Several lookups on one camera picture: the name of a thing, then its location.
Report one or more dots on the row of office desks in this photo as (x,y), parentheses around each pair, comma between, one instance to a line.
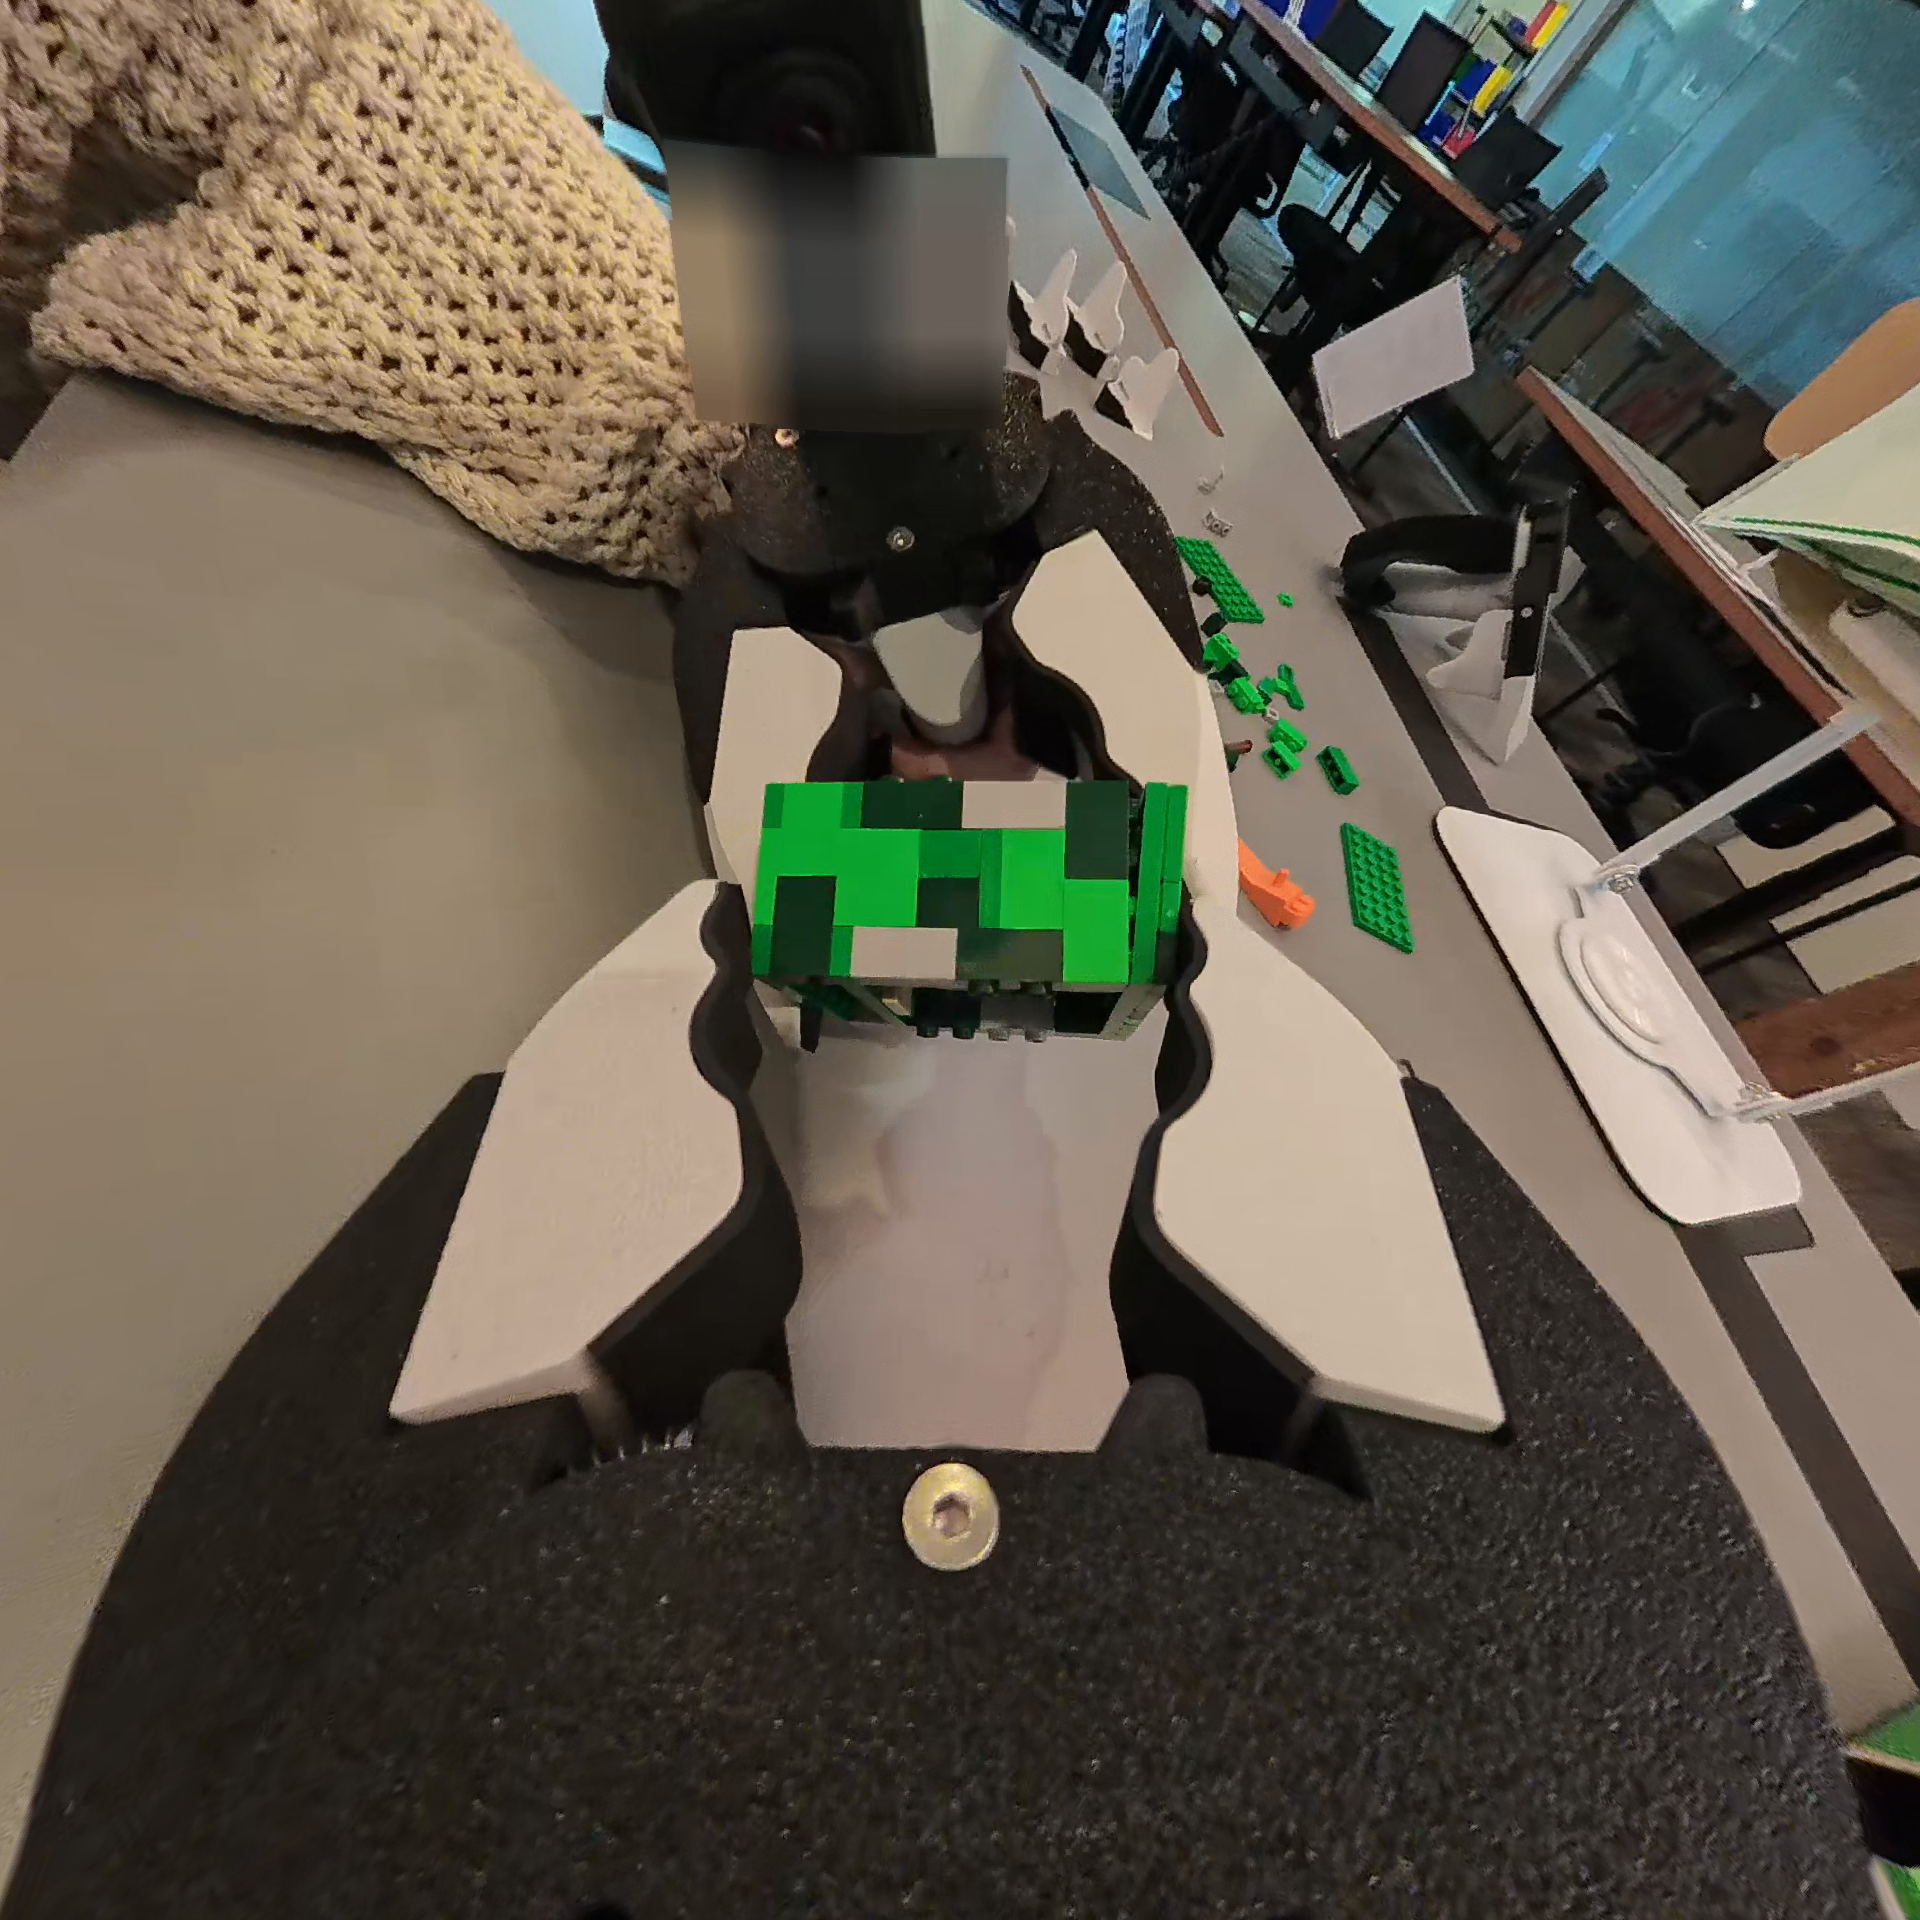
(1349,106)

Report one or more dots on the white plastic wedge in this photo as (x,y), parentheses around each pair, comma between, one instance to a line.
(1106,312)
(1049,307)
(1146,386)

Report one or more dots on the flat grey tablet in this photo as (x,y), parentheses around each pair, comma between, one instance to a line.
(1107,157)

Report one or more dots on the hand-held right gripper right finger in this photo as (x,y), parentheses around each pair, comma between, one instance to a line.
(1303,1199)

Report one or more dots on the group of black office chairs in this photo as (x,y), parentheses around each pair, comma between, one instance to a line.
(1320,238)

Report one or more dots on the black and white device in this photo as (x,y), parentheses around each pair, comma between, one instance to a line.
(1500,674)

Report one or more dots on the green lego block model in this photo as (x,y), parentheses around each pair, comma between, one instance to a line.
(898,887)

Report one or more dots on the person's left hand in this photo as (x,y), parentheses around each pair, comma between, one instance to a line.
(974,758)

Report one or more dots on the white book stand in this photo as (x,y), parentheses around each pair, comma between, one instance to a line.
(1515,933)

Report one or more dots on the person's left forearm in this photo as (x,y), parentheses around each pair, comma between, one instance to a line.
(345,257)

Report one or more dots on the lego instruction booklet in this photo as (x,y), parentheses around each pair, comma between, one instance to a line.
(1847,480)

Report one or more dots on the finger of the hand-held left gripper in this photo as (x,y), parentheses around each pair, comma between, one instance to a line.
(772,706)
(1141,674)

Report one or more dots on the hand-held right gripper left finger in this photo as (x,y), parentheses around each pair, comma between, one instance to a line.
(586,1170)

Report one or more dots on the pile of lego pieces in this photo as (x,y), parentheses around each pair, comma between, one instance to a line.
(1246,692)

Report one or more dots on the tan wooden chair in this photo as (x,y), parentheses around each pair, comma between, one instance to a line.
(1859,383)

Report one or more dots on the white paper sheet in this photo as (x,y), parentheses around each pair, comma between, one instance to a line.
(1396,359)

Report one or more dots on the orange brick separator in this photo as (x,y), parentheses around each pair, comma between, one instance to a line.
(1274,891)

